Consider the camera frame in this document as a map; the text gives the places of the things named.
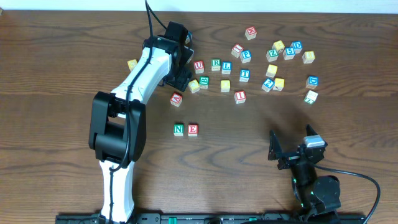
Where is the green R wooden block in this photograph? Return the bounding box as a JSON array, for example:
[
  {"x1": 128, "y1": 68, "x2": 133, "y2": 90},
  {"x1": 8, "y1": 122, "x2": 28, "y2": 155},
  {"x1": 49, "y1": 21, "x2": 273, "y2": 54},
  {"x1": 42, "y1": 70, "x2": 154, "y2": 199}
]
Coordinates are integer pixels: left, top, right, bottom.
[{"x1": 211, "y1": 58, "x2": 221, "y2": 72}]

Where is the green N wooden block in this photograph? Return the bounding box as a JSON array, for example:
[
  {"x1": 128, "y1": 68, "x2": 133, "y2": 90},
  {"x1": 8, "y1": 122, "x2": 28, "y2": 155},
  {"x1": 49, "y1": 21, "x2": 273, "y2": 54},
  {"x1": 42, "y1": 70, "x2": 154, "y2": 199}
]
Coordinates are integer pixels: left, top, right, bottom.
[{"x1": 174, "y1": 124, "x2": 184, "y2": 136}]

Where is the red E wooden block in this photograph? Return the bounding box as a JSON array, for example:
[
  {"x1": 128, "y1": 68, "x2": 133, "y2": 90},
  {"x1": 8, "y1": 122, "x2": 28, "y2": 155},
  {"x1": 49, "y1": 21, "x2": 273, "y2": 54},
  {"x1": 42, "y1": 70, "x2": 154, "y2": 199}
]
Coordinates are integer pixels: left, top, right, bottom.
[{"x1": 187, "y1": 124, "x2": 198, "y2": 137}]

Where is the red i wooden block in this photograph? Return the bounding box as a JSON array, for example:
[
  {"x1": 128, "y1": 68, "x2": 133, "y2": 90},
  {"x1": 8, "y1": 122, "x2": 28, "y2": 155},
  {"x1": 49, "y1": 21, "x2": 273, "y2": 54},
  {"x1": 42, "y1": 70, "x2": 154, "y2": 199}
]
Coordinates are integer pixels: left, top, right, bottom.
[
  {"x1": 231, "y1": 44, "x2": 244, "y2": 58},
  {"x1": 234, "y1": 90, "x2": 246, "y2": 104}
]

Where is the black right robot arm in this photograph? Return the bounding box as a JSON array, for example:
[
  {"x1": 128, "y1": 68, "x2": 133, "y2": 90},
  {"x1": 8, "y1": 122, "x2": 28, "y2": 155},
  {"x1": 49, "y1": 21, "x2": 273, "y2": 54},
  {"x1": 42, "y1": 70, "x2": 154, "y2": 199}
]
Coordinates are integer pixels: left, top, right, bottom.
[{"x1": 268, "y1": 124, "x2": 341, "y2": 222}]

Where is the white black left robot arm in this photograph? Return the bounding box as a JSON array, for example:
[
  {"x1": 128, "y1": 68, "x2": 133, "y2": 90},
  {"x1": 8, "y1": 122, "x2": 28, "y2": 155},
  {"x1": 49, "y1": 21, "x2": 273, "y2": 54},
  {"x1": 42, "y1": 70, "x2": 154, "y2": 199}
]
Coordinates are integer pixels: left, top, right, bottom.
[{"x1": 89, "y1": 35, "x2": 194, "y2": 223}]

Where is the yellow block beside B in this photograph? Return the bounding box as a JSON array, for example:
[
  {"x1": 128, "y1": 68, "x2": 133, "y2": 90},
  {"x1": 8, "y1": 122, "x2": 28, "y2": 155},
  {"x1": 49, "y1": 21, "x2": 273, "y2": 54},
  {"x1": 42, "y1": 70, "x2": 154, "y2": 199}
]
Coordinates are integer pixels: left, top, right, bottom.
[{"x1": 188, "y1": 79, "x2": 200, "y2": 93}]

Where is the red U wooden block upper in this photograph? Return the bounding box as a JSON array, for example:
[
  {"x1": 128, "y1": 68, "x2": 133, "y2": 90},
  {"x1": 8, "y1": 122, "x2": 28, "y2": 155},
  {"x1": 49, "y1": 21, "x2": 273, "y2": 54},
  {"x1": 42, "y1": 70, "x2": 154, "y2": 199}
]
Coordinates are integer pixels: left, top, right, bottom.
[{"x1": 193, "y1": 60, "x2": 205, "y2": 74}]

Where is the green B wooden block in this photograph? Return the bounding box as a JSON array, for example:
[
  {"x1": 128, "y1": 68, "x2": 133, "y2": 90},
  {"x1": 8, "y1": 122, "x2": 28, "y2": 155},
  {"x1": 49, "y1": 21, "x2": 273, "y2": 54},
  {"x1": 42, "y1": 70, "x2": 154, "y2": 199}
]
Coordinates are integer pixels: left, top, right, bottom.
[{"x1": 199, "y1": 76, "x2": 210, "y2": 89}]

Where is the red A wooden block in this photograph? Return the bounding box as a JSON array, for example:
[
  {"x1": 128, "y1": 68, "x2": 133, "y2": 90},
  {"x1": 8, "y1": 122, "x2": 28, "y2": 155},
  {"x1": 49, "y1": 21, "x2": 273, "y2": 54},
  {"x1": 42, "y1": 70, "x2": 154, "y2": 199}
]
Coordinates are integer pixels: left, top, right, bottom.
[{"x1": 170, "y1": 93, "x2": 183, "y2": 107}]

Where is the white green wooden block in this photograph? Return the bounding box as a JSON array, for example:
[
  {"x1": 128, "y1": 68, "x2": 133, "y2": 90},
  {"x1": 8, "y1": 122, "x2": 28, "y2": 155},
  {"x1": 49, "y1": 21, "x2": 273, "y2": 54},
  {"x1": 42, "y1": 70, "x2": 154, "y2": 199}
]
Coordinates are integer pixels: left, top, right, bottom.
[{"x1": 304, "y1": 90, "x2": 318, "y2": 105}]

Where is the blue X wooden block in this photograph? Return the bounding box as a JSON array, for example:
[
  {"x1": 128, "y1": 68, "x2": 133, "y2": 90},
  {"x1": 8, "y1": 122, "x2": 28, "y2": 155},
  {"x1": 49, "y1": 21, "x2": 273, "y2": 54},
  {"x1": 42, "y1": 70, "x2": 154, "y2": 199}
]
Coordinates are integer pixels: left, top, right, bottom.
[{"x1": 185, "y1": 32, "x2": 192, "y2": 45}]

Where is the yellow block centre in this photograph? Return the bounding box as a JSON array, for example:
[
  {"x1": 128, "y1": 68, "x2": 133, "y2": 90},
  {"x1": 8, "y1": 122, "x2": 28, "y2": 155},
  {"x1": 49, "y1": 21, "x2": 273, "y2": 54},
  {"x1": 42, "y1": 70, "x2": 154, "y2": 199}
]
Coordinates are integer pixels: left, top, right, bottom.
[{"x1": 220, "y1": 80, "x2": 231, "y2": 93}]

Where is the blue L wooden block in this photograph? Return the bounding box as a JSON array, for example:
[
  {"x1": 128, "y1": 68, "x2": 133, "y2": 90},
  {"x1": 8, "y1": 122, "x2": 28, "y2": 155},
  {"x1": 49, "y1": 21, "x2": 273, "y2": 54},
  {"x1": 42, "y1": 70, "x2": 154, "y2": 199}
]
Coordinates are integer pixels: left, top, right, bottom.
[{"x1": 221, "y1": 62, "x2": 232, "y2": 75}]

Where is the blue D wooden block right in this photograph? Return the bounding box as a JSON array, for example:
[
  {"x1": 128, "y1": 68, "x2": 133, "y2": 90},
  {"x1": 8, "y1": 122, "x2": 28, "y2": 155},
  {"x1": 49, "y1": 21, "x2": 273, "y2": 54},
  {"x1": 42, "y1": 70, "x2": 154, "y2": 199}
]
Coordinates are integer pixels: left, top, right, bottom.
[{"x1": 305, "y1": 76, "x2": 319, "y2": 90}]

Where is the blue d wooden block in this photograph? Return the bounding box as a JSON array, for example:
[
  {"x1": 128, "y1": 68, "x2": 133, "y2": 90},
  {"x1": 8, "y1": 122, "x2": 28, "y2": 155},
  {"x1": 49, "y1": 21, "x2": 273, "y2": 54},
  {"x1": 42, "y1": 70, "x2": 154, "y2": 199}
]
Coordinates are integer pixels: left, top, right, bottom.
[
  {"x1": 305, "y1": 76, "x2": 319, "y2": 90},
  {"x1": 290, "y1": 41, "x2": 303, "y2": 54}
]

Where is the yellow wooden block left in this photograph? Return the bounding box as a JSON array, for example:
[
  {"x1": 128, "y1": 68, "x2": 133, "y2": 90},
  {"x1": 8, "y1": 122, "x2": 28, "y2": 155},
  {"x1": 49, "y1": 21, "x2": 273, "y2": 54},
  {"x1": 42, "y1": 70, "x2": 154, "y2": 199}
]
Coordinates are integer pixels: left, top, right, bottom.
[{"x1": 127, "y1": 59, "x2": 137, "y2": 71}]

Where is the yellow block beside 2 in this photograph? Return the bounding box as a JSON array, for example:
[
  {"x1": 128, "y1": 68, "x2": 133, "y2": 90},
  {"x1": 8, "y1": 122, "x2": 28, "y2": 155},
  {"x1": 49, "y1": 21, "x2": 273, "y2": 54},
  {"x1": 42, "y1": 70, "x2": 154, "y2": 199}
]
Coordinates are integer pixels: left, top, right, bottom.
[{"x1": 273, "y1": 78, "x2": 285, "y2": 91}]

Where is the blue 2 wooden block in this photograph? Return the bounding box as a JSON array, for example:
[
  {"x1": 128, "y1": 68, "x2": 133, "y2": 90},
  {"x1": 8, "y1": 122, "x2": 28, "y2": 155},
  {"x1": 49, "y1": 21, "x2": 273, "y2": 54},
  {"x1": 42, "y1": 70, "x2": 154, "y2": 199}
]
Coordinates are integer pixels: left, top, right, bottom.
[{"x1": 261, "y1": 78, "x2": 275, "y2": 92}]

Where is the blue T wooden block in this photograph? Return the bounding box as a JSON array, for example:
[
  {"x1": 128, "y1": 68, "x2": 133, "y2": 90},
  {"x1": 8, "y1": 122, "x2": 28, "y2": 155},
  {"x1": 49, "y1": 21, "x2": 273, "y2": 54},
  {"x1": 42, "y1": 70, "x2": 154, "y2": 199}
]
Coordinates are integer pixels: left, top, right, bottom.
[{"x1": 239, "y1": 69, "x2": 251, "y2": 82}]

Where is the blue P wooden block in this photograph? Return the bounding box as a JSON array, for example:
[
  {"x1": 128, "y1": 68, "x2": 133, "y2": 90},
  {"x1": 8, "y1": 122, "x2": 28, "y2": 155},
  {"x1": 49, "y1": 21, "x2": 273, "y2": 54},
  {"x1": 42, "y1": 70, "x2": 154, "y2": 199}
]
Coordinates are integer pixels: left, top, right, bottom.
[{"x1": 240, "y1": 50, "x2": 252, "y2": 63}]

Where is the yellow block mid right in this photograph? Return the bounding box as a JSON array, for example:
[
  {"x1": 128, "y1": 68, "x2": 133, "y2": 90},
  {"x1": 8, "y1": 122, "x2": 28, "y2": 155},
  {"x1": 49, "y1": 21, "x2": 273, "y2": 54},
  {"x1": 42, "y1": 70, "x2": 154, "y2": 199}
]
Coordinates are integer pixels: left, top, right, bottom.
[{"x1": 266, "y1": 64, "x2": 278, "y2": 78}]

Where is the yellow block far right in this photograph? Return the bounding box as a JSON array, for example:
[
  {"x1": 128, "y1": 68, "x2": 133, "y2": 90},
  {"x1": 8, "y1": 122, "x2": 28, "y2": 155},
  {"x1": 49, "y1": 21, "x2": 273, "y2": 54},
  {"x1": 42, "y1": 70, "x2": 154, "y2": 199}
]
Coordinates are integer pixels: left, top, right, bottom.
[{"x1": 302, "y1": 51, "x2": 315, "y2": 64}]

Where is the blue 5 wooden block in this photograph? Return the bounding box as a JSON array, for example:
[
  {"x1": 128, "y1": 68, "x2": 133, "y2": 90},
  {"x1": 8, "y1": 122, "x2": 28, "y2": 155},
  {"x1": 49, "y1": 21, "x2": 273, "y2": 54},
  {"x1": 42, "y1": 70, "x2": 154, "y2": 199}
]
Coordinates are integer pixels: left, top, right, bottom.
[{"x1": 283, "y1": 47, "x2": 295, "y2": 60}]

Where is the red block top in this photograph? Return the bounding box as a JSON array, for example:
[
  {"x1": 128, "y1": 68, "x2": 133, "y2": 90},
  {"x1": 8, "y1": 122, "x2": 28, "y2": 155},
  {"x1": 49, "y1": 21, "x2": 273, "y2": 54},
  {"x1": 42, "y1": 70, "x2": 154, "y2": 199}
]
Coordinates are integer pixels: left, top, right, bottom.
[{"x1": 245, "y1": 26, "x2": 257, "y2": 40}]

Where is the green Z wooden block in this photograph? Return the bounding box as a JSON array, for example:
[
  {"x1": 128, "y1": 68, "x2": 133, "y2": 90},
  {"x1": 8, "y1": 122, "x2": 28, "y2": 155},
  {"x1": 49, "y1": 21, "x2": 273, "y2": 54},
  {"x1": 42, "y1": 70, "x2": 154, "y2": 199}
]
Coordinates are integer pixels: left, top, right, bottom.
[{"x1": 266, "y1": 49, "x2": 279, "y2": 62}]

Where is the blue D wooden block upper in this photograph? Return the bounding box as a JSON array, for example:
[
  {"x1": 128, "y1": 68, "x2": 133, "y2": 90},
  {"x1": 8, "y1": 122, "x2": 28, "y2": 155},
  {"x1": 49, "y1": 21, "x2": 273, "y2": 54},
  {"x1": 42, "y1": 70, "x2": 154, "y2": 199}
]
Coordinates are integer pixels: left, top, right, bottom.
[{"x1": 290, "y1": 41, "x2": 303, "y2": 54}]

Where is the yellow block top right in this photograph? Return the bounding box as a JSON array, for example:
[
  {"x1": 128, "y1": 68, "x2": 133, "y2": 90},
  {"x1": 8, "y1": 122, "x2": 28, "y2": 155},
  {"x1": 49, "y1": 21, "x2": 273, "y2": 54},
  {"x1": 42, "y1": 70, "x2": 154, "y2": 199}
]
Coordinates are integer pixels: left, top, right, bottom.
[{"x1": 272, "y1": 40, "x2": 285, "y2": 54}]

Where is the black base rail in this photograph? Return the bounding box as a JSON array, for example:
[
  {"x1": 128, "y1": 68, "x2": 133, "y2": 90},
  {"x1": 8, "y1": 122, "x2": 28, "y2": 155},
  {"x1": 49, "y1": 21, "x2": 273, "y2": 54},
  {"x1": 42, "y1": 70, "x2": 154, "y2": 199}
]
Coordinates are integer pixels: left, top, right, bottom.
[{"x1": 55, "y1": 212, "x2": 365, "y2": 224}]

